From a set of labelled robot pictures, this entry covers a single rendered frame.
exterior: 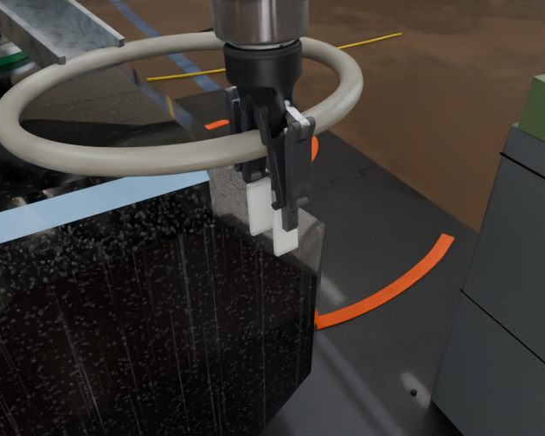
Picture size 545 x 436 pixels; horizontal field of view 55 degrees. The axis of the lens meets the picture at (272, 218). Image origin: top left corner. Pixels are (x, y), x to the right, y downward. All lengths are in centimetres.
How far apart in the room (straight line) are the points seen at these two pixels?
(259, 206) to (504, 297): 65
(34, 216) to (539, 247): 82
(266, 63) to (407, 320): 127
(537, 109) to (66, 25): 82
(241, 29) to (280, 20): 3
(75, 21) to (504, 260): 90
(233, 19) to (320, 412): 112
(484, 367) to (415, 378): 30
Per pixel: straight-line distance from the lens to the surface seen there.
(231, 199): 82
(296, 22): 49
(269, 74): 50
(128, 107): 95
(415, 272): 183
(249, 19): 48
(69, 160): 58
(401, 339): 162
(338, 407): 145
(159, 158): 54
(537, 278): 107
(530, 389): 121
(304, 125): 50
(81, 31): 104
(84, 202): 75
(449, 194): 229
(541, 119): 97
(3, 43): 127
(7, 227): 75
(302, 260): 94
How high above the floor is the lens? 121
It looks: 36 degrees down
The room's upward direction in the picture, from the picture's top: straight up
